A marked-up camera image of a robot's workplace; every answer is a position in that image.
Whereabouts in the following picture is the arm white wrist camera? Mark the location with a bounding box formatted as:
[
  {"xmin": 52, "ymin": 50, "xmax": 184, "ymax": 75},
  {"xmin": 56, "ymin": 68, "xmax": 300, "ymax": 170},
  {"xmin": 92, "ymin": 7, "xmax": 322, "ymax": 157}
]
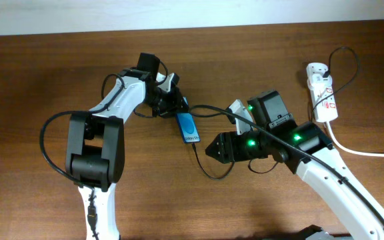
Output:
[
  {"xmin": 157, "ymin": 73, "xmax": 179, "ymax": 93},
  {"xmin": 227, "ymin": 99, "xmax": 253, "ymax": 135}
]

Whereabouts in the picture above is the white USB wall charger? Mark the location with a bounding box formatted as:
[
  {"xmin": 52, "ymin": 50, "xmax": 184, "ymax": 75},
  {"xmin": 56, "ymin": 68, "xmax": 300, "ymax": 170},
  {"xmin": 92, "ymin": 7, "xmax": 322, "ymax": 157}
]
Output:
[{"xmin": 307, "ymin": 73, "xmax": 333, "ymax": 91}]

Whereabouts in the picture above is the white power strip cord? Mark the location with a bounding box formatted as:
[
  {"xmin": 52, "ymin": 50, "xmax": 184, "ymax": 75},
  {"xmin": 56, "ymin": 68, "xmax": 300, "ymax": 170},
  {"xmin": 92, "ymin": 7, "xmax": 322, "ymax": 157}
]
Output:
[{"xmin": 323, "ymin": 121, "xmax": 384, "ymax": 159}]

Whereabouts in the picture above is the right arm white wrist camera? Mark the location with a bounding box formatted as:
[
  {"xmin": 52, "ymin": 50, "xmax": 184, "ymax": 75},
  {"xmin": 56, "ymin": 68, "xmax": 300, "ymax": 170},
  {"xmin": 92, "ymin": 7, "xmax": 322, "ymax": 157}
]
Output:
[{"xmin": 227, "ymin": 99, "xmax": 253, "ymax": 135}]

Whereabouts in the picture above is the black USB charging cable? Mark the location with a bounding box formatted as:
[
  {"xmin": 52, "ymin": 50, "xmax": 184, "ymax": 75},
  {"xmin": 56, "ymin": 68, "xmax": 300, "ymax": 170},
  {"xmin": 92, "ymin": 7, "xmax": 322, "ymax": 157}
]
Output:
[{"xmin": 187, "ymin": 46, "xmax": 360, "ymax": 181}]

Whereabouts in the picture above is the white power strip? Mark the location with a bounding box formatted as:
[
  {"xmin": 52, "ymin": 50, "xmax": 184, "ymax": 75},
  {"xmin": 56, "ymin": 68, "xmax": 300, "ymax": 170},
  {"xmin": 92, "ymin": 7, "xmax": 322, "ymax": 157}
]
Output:
[{"xmin": 306, "ymin": 63, "xmax": 338, "ymax": 123}]

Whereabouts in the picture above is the left arm white wrist camera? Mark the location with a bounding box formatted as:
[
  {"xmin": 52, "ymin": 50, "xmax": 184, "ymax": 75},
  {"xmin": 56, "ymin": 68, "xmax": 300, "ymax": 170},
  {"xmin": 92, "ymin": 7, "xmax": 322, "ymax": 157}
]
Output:
[{"xmin": 157, "ymin": 73, "xmax": 179, "ymax": 93}]

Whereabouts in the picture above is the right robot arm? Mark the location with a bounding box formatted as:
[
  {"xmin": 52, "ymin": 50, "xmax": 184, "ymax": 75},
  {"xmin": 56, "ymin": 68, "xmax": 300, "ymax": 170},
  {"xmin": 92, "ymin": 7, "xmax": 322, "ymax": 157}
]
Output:
[{"xmin": 205, "ymin": 90, "xmax": 384, "ymax": 239}]

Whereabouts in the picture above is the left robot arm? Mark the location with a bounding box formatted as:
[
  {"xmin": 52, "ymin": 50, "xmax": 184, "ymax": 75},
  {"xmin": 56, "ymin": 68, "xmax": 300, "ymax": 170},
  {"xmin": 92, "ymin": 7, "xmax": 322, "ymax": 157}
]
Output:
[{"xmin": 65, "ymin": 53, "xmax": 189, "ymax": 239}]

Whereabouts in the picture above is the blue Galaxy smartphone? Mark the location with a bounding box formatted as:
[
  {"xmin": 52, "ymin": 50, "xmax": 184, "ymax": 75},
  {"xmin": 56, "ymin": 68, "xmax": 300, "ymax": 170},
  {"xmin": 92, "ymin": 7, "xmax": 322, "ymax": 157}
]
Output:
[{"xmin": 175, "ymin": 113, "xmax": 201, "ymax": 143}]

